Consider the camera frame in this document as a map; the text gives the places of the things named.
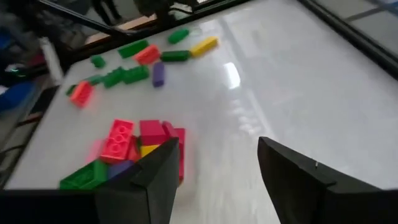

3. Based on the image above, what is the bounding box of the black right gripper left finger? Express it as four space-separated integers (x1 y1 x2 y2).
0 136 180 224

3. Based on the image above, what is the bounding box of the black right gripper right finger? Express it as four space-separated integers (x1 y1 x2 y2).
257 136 398 224

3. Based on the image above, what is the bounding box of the purple long block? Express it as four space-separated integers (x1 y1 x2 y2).
151 60 166 88
106 159 135 180

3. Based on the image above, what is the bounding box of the yellow block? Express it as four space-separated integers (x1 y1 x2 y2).
139 144 162 158
189 35 219 59

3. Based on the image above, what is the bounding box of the green studded brick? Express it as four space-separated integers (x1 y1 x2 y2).
122 65 150 85
101 66 126 89
86 73 104 86
58 159 109 191

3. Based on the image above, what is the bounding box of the red-orange studded brick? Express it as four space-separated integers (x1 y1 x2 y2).
99 118 136 165

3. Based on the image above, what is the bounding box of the clear plastic bin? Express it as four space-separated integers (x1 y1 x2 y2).
57 116 195 191

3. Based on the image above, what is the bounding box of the small green block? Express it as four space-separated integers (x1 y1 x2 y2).
90 54 107 69

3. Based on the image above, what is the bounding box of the silver aluminium extrusion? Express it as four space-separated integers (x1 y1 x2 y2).
39 36 65 85

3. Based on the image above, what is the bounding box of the black diagonal brace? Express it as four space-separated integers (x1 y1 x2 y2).
40 0 135 35

